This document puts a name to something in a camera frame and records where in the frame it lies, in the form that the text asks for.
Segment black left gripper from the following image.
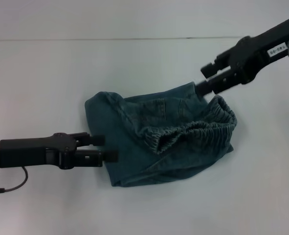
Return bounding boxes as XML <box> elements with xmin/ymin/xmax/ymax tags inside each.
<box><xmin>0</xmin><ymin>131</ymin><xmax>120</xmax><ymax>170</ymax></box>

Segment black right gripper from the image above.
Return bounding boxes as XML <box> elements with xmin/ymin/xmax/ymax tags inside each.
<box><xmin>195</xmin><ymin>11</ymin><xmax>289</xmax><ymax>96</ymax></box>

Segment blue denim shorts with embroidery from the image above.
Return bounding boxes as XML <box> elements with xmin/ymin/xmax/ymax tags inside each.
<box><xmin>84</xmin><ymin>82</ymin><xmax>238</xmax><ymax>188</ymax></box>

